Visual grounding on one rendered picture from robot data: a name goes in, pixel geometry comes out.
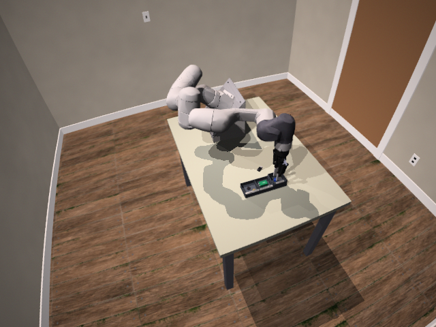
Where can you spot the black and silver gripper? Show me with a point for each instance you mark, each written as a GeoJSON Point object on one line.
{"type": "Point", "coordinates": [279, 158]}

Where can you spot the black rack of bins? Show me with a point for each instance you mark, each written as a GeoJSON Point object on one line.
{"type": "Point", "coordinates": [253, 184]}

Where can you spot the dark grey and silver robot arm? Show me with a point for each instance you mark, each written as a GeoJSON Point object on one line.
{"type": "Point", "coordinates": [220, 115]}

